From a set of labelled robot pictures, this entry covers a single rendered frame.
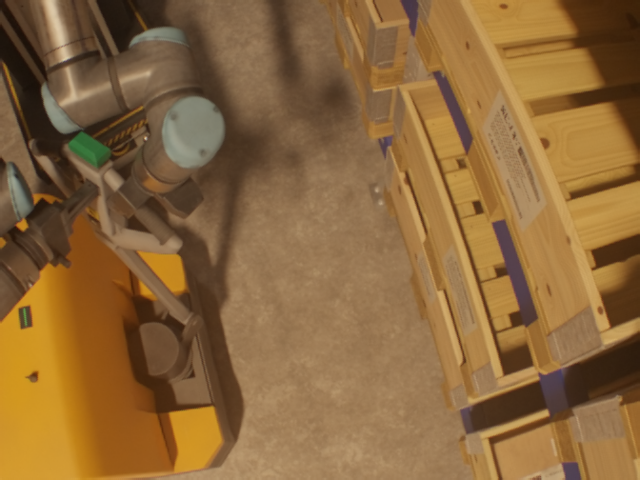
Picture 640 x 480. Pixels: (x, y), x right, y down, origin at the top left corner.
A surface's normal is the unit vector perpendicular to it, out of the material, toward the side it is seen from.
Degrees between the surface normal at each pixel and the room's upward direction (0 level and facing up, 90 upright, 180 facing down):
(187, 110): 36
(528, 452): 0
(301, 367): 0
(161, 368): 0
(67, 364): 45
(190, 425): 22
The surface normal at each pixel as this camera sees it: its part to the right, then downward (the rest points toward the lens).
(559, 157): -0.02, -0.33
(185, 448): 0.34, -0.40
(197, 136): 0.55, -0.14
